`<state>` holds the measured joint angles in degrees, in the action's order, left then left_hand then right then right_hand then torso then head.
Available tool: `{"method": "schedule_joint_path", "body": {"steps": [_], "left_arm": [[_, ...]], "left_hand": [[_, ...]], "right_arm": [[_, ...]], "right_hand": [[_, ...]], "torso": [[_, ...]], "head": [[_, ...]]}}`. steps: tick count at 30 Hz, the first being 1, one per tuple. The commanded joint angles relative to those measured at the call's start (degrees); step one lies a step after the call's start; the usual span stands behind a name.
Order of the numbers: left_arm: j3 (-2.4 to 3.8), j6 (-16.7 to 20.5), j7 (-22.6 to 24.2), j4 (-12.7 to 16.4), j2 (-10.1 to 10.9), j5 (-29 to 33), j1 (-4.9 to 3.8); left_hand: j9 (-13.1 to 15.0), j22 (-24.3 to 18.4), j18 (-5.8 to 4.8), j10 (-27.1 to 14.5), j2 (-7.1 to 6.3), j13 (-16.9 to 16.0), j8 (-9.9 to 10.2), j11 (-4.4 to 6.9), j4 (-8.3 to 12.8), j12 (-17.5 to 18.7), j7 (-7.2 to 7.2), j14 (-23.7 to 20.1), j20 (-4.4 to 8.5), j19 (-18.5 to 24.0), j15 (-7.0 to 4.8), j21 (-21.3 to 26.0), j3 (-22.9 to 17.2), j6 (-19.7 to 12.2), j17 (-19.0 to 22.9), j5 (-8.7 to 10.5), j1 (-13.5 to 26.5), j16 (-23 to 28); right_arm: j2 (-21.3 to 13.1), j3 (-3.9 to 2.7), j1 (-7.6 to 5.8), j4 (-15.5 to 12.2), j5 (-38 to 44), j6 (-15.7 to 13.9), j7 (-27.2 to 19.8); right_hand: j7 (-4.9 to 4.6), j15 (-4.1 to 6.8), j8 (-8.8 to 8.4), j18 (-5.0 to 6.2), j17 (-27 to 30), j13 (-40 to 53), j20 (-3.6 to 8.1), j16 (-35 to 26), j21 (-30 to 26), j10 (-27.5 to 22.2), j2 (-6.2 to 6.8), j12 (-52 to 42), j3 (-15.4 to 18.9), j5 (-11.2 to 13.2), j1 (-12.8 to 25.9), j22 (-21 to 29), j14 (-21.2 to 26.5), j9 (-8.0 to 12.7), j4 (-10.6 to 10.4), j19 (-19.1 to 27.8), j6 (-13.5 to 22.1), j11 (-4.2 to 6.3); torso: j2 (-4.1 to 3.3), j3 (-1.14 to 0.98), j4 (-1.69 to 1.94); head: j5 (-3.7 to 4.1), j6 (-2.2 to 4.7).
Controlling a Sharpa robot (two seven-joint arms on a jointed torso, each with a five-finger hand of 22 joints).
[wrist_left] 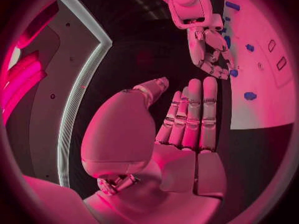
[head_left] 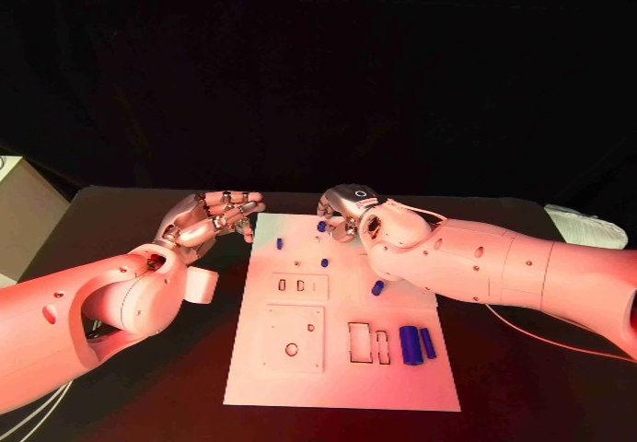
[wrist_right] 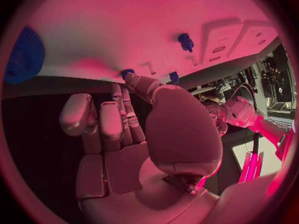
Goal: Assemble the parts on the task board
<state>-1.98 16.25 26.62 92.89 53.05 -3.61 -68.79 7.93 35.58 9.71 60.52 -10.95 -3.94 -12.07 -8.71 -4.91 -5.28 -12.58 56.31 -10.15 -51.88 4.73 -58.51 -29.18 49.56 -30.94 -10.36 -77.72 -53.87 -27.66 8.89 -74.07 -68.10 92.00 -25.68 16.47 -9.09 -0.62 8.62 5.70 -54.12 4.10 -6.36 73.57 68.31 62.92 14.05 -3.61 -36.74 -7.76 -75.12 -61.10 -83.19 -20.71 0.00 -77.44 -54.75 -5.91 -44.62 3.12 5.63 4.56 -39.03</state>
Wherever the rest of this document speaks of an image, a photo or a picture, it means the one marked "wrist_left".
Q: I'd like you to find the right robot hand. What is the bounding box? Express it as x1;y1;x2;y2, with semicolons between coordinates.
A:
186;25;238;81

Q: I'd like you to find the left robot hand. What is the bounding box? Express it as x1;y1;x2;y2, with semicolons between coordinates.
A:
80;76;228;224

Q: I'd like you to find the small blue block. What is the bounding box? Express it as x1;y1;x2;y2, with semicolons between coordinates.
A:
243;91;258;101

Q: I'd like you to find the white task board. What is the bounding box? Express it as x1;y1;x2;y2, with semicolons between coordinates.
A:
220;0;299;131

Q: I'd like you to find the glowing light bar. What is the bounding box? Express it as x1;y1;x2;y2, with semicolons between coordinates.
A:
1;50;47;125

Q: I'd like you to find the white cable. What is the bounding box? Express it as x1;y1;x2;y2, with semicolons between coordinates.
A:
195;0;208;20

